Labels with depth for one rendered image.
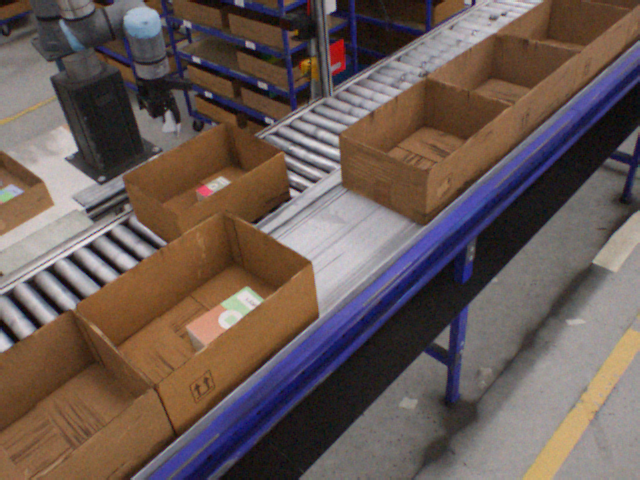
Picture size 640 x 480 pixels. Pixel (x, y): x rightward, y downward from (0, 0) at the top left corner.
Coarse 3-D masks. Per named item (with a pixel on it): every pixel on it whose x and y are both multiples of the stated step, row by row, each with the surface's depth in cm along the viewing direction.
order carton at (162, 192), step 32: (224, 128) 199; (160, 160) 186; (192, 160) 195; (224, 160) 205; (256, 160) 196; (128, 192) 181; (160, 192) 191; (192, 192) 198; (224, 192) 170; (256, 192) 180; (288, 192) 190; (160, 224) 174; (192, 224) 167
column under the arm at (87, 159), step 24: (120, 72) 200; (72, 96) 193; (96, 96) 197; (120, 96) 203; (72, 120) 205; (96, 120) 201; (120, 120) 207; (96, 144) 204; (120, 144) 210; (144, 144) 223; (96, 168) 213; (120, 168) 212
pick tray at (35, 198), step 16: (0, 160) 217; (0, 176) 216; (16, 176) 214; (32, 176) 200; (32, 192) 192; (48, 192) 197; (0, 208) 186; (16, 208) 190; (32, 208) 195; (48, 208) 199; (0, 224) 188; (16, 224) 193
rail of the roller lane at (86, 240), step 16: (464, 16) 289; (432, 32) 279; (384, 64) 258; (352, 80) 250; (304, 112) 233; (272, 128) 226; (112, 224) 190; (128, 224) 194; (80, 240) 186; (112, 240) 191; (64, 256) 181; (32, 272) 176; (0, 288) 172; (16, 304) 176
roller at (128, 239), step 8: (112, 232) 188; (120, 232) 186; (128, 232) 186; (120, 240) 185; (128, 240) 183; (136, 240) 182; (144, 240) 184; (128, 248) 183; (136, 248) 180; (144, 248) 179; (152, 248) 179; (144, 256) 178
